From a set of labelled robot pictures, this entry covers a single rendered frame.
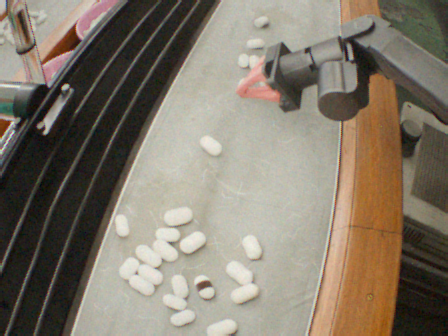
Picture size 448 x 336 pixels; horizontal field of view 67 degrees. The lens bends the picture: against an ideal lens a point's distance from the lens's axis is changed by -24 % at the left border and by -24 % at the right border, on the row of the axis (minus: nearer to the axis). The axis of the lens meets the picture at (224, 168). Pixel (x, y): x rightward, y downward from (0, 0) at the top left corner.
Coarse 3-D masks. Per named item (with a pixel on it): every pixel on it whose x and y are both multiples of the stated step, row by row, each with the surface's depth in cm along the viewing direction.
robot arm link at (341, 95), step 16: (352, 32) 49; (368, 32) 47; (352, 48) 50; (336, 64) 50; (352, 64) 49; (368, 64) 54; (320, 80) 51; (336, 80) 49; (352, 80) 48; (368, 80) 51; (320, 96) 49; (336, 96) 48; (352, 96) 48; (368, 96) 49; (320, 112) 52; (336, 112) 51; (352, 112) 50
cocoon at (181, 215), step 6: (174, 210) 56; (180, 210) 56; (186, 210) 57; (168, 216) 56; (174, 216) 56; (180, 216) 56; (186, 216) 56; (168, 222) 56; (174, 222) 56; (180, 222) 56; (186, 222) 57
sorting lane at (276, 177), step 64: (256, 0) 95; (320, 0) 98; (192, 64) 78; (192, 128) 68; (256, 128) 68; (320, 128) 68; (128, 192) 60; (192, 192) 61; (256, 192) 61; (320, 192) 61; (128, 256) 54; (192, 256) 55; (320, 256) 55; (128, 320) 48; (256, 320) 49
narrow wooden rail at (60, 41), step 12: (84, 0) 94; (96, 0) 93; (72, 12) 90; (60, 24) 87; (72, 24) 86; (48, 36) 84; (60, 36) 83; (72, 36) 88; (48, 48) 80; (60, 48) 84; (72, 48) 90; (48, 60) 80; (48, 72) 82; (0, 120) 67; (0, 132) 68
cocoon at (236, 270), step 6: (228, 264) 52; (234, 264) 52; (240, 264) 52; (228, 270) 52; (234, 270) 51; (240, 270) 51; (246, 270) 51; (234, 276) 51; (240, 276) 51; (246, 276) 51; (252, 276) 51; (240, 282) 51; (246, 282) 51
